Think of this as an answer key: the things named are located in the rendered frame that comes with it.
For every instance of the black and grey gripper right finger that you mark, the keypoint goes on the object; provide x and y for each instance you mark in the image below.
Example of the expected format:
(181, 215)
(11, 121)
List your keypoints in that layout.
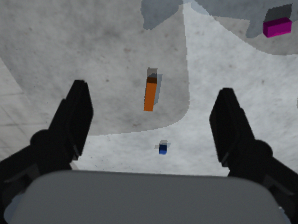
(250, 158)

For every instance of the small magenta block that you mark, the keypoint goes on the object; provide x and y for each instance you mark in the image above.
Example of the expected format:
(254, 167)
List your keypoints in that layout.
(277, 27)

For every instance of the orange rod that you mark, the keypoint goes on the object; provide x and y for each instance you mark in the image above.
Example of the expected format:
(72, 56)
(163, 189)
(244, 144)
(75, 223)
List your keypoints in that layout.
(150, 93)

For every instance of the small blue block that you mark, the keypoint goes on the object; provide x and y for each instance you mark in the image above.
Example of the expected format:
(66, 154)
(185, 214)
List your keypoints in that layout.
(162, 149)

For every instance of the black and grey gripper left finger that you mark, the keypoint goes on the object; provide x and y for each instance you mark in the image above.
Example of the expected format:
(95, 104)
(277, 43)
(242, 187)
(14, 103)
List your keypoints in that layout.
(49, 148)

